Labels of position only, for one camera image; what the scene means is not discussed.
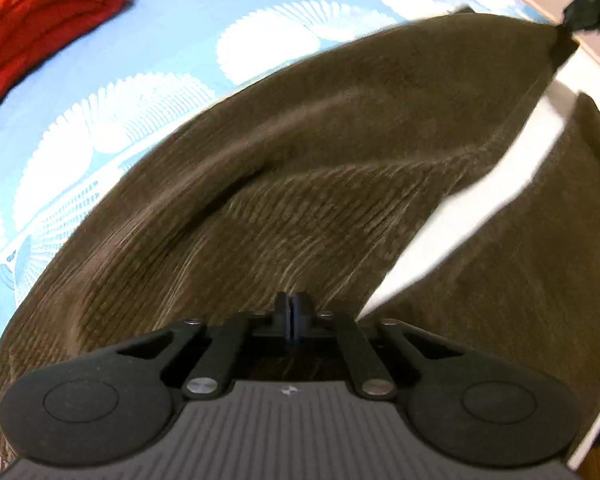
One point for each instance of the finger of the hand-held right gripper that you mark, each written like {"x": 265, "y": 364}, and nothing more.
{"x": 587, "y": 12}

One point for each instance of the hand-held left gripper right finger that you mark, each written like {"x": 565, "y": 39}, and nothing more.
{"x": 298, "y": 316}

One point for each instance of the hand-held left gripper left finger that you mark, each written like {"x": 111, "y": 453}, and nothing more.
{"x": 284, "y": 316}

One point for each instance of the blue and white patterned bedsheet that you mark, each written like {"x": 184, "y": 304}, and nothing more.
{"x": 145, "y": 65}

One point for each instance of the red folded blanket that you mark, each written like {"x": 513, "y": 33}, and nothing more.
{"x": 40, "y": 15}

